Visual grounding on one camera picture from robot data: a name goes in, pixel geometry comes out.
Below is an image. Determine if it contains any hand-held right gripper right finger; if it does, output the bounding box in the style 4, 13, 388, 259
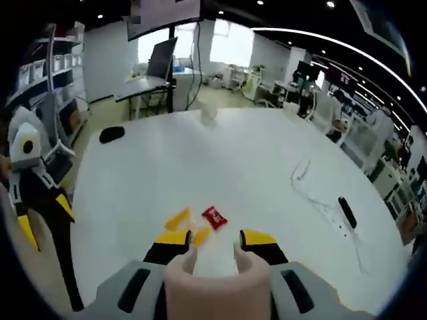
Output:
239, 229, 373, 320

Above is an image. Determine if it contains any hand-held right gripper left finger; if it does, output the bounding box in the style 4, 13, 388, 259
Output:
65, 229, 193, 320

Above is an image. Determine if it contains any yellow bread food packet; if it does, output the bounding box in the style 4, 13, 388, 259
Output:
164, 206, 212, 249

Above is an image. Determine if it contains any small red food packet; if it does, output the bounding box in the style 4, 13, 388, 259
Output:
201, 206, 229, 232

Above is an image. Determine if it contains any white power strip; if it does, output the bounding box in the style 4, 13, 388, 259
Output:
295, 175, 356, 239

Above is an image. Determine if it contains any white storage shelf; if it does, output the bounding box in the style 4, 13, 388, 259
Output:
6, 21, 89, 144

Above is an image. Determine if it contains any black soft case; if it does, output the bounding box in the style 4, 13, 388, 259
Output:
99, 126, 126, 145

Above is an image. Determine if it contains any black oblong remote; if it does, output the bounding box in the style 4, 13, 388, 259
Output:
337, 196, 358, 231

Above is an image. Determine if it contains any grey standing desk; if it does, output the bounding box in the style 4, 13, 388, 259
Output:
114, 75, 175, 121

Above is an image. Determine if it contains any white mesh chair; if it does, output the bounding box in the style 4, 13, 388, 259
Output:
343, 121, 384, 171
310, 91, 338, 134

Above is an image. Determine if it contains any white paper cup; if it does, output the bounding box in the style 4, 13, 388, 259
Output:
199, 101, 218, 127

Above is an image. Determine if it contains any black monitor stand pole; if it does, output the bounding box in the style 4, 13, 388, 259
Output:
168, 28, 176, 114

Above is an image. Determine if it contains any grey monitor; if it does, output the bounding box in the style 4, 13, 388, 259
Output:
146, 36, 179, 82

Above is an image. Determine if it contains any large dark hanging screen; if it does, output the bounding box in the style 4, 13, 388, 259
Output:
127, 0, 201, 41

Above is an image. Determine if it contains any small hanging display screen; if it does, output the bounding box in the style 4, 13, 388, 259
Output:
328, 63, 357, 88

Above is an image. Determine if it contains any curved ceiling strip light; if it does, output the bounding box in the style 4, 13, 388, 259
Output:
252, 26, 427, 111

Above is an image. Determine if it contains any dark framed ceiling sign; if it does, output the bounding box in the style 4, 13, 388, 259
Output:
352, 0, 412, 69

